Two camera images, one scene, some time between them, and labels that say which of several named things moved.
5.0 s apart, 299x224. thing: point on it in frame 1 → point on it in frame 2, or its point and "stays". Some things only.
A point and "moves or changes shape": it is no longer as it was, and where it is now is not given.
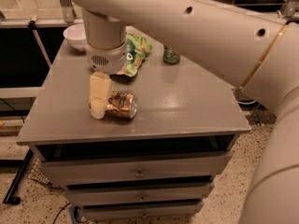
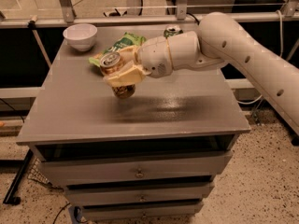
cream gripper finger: [100, 91] → [131, 73]
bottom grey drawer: [143, 213] stays
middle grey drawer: [93, 195] stays
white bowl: [76, 35] stays
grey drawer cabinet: [160, 163] stays
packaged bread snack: [121, 105] moves or changes shape
